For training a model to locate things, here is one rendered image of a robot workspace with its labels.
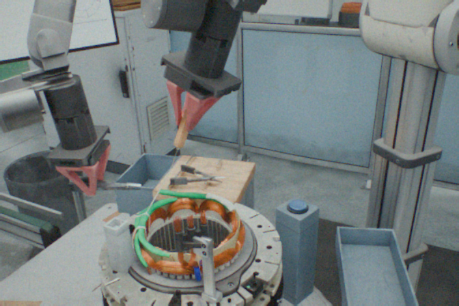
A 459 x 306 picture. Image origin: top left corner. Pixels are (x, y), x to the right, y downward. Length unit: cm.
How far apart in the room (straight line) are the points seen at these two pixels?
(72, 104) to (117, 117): 248
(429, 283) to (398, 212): 147
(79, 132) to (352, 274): 53
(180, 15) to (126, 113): 257
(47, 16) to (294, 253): 69
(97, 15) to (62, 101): 107
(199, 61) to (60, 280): 85
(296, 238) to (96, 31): 110
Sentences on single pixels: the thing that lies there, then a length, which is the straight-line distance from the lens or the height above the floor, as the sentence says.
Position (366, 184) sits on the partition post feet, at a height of 2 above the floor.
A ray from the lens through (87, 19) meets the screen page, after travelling 171.
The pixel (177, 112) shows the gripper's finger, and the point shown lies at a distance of 64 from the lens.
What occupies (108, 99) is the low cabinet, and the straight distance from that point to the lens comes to 315.
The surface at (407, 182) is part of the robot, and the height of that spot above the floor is 112.
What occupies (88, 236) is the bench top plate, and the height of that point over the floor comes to 78.
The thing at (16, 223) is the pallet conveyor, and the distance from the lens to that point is 163.
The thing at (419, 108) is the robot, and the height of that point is 128.
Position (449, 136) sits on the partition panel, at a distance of 297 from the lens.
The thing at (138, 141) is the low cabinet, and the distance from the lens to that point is 312.
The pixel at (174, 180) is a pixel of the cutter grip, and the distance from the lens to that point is 99.
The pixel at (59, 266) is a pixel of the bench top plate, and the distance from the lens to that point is 132.
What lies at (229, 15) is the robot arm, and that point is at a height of 149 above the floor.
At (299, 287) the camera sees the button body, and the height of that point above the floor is 83.
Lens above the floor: 158
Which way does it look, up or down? 27 degrees down
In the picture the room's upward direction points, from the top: 2 degrees counter-clockwise
